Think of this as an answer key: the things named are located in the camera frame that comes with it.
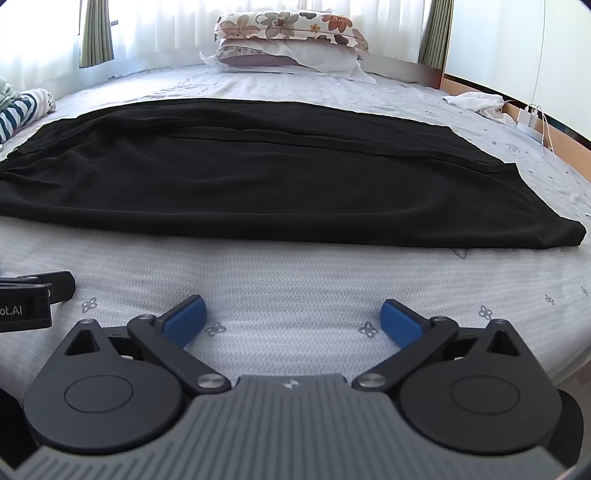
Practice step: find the white patterned bed sheet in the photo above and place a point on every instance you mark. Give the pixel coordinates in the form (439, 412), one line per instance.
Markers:
(295, 286)

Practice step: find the blue white striped cloth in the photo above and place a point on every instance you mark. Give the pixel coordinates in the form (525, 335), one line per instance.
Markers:
(23, 110)

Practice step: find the green curtain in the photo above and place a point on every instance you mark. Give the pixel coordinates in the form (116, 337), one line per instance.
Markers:
(436, 32)
(96, 32)

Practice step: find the white crumpled cloth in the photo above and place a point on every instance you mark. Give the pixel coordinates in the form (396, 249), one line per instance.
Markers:
(475, 102)

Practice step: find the white charger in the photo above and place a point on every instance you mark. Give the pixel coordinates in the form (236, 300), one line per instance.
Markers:
(528, 117)

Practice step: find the white sheer curtain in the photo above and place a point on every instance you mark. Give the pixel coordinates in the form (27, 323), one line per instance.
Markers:
(184, 27)

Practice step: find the wooden bed frame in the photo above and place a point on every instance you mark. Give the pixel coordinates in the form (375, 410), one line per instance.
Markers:
(568, 134)

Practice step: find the pale green floral quilt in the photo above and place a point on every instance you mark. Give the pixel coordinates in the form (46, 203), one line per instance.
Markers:
(7, 90)

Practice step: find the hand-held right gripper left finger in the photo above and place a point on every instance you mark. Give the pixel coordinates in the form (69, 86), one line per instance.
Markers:
(184, 323)

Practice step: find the white pillow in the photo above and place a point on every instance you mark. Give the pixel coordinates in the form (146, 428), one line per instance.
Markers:
(323, 57)

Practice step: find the black pants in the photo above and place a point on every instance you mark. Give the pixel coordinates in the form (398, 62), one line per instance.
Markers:
(277, 184)

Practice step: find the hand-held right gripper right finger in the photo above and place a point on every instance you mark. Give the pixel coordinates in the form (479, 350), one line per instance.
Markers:
(399, 323)

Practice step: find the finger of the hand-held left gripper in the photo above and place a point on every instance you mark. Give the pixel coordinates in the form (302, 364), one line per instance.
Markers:
(62, 286)

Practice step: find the pink pillow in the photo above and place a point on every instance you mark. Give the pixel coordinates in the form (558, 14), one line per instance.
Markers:
(258, 60)

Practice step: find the floral pillow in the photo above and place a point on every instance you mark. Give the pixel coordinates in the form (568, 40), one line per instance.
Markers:
(286, 25)

